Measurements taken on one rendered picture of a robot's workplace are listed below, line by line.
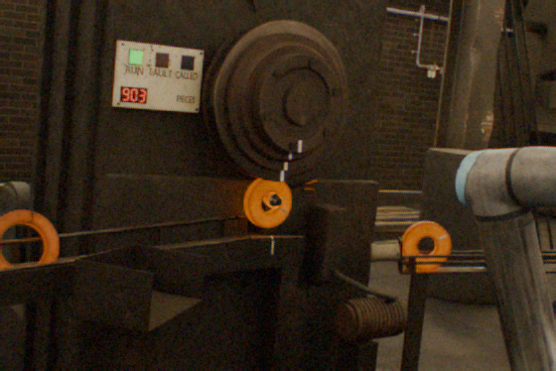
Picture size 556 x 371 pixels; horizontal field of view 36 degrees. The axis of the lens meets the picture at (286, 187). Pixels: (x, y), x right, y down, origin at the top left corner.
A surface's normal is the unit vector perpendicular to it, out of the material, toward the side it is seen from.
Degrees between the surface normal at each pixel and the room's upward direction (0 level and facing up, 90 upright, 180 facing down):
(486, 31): 90
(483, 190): 108
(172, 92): 90
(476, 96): 90
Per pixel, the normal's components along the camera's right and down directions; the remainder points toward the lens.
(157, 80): 0.55, 0.15
